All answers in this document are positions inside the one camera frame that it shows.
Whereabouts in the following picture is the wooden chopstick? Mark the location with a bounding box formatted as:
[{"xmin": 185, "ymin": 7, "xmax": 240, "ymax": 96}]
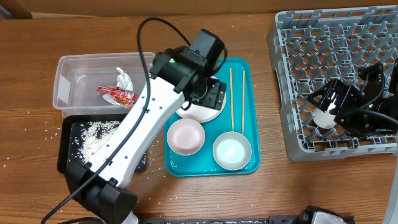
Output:
[
  {"xmin": 229, "ymin": 67, "xmax": 234, "ymax": 132},
  {"xmin": 241, "ymin": 70, "xmax": 246, "ymax": 135}
]

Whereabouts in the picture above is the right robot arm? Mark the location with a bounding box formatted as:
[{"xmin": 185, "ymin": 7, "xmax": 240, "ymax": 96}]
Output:
[{"xmin": 297, "ymin": 58, "xmax": 397, "ymax": 224}]

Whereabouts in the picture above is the grey dishwasher rack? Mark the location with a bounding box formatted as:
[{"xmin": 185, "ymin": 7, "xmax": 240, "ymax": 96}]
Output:
[{"xmin": 267, "ymin": 6, "xmax": 397, "ymax": 162}]

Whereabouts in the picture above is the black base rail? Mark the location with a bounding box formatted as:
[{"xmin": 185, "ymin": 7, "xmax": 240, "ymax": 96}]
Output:
[{"xmin": 136, "ymin": 205, "xmax": 355, "ymax": 224}]

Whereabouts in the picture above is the teal plastic tray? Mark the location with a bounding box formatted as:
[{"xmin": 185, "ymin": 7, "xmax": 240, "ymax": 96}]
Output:
[{"xmin": 164, "ymin": 57, "xmax": 261, "ymax": 177}]

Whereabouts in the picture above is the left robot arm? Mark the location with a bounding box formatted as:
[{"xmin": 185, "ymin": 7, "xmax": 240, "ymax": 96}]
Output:
[{"xmin": 64, "ymin": 29, "xmax": 226, "ymax": 223}]

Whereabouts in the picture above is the black tray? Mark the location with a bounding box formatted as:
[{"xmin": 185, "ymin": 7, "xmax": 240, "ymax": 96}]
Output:
[{"xmin": 57, "ymin": 113, "xmax": 149, "ymax": 174}]

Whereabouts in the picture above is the white tissue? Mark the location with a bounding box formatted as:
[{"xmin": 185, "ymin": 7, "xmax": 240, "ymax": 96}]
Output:
[{"xmin": 113, "ymin": 67, "xmax": 134, "ymax": 91}]

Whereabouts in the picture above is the grey bowl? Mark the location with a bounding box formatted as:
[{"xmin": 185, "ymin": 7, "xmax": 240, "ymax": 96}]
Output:
[{"xmin": 213, "ymin": 131, "xmax": 252, "ymax": 170}]

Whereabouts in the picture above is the red snack wrapper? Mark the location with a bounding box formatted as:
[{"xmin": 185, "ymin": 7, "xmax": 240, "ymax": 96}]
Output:
[{"xmin": 96, "ymin": 86, "xmax": 137, "ymax": 105}]

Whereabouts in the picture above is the white paper cup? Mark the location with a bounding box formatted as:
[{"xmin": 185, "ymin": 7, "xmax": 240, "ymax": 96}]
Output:
[{"xmin": 313, "ymin": 103, "xmax": 336, "ymax": 129}]

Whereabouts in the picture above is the pile of rice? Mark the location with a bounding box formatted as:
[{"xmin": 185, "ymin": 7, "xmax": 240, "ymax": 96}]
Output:
[{"xmin": 70, "ymin": 121, "xmax": 121, "ymax": 163}]

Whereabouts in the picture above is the clear plastic bin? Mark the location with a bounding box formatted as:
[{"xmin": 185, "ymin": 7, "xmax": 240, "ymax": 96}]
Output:
[{"xmin": 52, "ymin": 52, "xmax": 146, "ymax": 118}]

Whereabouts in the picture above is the large white plate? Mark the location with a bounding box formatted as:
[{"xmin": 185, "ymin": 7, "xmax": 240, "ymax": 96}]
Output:
[{"xmin": 175, "ymin": 74, "xmax": 227, "ymax": 124}]

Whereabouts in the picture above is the small pink bowl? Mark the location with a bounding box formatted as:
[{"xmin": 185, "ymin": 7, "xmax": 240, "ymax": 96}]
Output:
[{"xmin": 166, "ymin": 118, "xmax": 205, "ymax": 156}]

